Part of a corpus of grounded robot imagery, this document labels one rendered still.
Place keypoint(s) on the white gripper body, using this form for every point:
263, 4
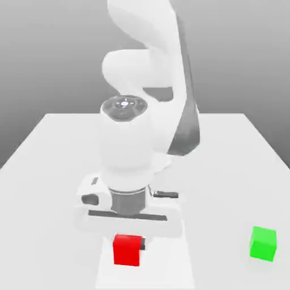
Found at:
158, 227

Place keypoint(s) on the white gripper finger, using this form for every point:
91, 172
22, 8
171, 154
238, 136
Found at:
143, 244

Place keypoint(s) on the small red cube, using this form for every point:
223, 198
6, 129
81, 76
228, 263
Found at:
126, 251

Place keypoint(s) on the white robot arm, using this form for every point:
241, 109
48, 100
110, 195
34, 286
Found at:
126, 145

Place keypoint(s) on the small green cube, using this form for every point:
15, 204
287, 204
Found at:
263, 244

